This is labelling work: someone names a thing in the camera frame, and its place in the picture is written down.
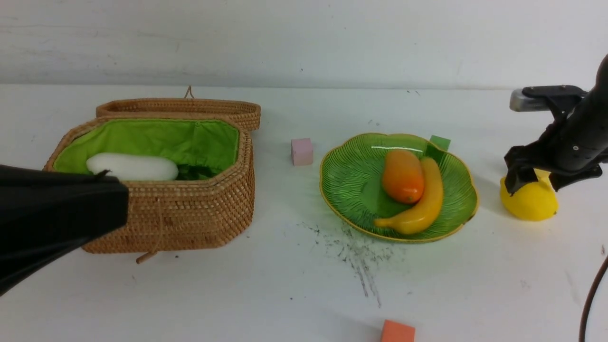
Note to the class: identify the yellow lemon toy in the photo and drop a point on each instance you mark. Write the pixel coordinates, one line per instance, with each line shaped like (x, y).
(535, 201)

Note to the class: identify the green bitter gourd toy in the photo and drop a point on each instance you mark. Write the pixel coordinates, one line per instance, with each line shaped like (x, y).
(195, 172)

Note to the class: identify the woven basket lid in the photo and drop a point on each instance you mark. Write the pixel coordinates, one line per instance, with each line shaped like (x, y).
(245, 114)

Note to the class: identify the yellow banana toy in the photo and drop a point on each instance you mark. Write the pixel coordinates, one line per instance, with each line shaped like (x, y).
(423, 213)

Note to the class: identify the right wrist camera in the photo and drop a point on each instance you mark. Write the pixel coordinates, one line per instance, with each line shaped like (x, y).
(560, 100)

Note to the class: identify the green foam cube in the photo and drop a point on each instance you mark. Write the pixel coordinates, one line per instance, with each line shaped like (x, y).
(437, 148)

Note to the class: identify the white radish toy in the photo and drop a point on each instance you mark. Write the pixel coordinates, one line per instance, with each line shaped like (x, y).
(132, 167)

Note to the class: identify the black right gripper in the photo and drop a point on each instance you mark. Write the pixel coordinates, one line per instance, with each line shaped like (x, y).
(572, 152)

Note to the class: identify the green leaf-shaped glass plate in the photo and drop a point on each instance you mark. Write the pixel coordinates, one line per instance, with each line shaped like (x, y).
(350, 184)

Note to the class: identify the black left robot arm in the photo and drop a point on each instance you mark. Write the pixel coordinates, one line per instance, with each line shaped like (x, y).
(45, 215)

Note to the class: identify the orange foam cube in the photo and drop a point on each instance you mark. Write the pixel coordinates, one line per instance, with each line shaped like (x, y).
(393, 331)

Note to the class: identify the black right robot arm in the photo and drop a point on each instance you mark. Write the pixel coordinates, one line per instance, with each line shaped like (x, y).
(594, 106)

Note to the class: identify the orange mango toy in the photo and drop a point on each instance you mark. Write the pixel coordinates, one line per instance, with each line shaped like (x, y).
(402, 177)

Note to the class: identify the woven rattan basket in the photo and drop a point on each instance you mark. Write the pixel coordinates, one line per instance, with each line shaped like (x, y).
(170, 215)

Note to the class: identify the pink foam cube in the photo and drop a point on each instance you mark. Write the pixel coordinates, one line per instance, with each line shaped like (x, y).
(302, 151)

